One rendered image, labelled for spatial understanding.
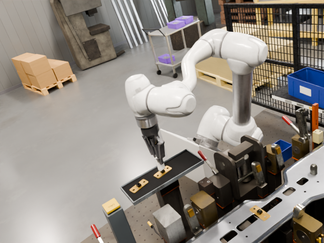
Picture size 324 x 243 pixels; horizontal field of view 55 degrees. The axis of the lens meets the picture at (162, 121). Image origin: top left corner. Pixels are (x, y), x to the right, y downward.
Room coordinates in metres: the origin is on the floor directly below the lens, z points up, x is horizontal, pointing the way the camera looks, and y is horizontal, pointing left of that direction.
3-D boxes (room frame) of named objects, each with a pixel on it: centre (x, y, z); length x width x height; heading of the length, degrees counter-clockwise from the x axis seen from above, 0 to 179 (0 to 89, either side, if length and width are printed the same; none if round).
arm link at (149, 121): (1.13, 0.06, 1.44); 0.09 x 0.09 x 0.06
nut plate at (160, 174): (1.13, 0.06, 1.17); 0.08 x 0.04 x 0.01; 124
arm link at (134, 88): (1.12, 0.05, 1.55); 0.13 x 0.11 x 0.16; 44
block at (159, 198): (1.11, 0.06, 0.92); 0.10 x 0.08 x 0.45; 114
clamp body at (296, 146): (1.26, -0.64, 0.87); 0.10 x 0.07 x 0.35; 24
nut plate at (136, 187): (1.08, 0.17, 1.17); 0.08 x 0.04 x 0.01; 126
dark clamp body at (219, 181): (1.08, -0.17, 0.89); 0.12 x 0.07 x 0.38; 24
